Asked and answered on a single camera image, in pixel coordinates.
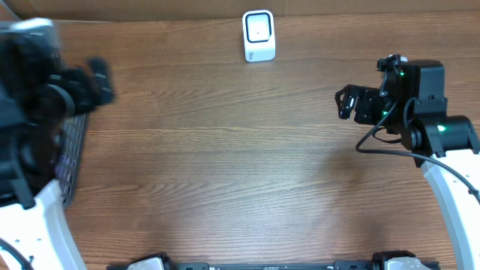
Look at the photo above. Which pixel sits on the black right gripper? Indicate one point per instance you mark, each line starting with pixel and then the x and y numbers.
pixel 361 105

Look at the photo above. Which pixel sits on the grey plastic mesh basket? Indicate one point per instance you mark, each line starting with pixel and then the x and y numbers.
pixel 74 128

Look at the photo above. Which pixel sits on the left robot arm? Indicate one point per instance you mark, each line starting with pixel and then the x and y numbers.
pixel 37 94

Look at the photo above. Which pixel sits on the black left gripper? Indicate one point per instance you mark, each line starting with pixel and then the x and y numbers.
pixel 87 91

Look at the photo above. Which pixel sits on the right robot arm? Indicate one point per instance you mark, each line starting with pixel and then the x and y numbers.
pixel 408 116

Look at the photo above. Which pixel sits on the white barcode scanner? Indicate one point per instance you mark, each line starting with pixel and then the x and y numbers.
pixel 259 36

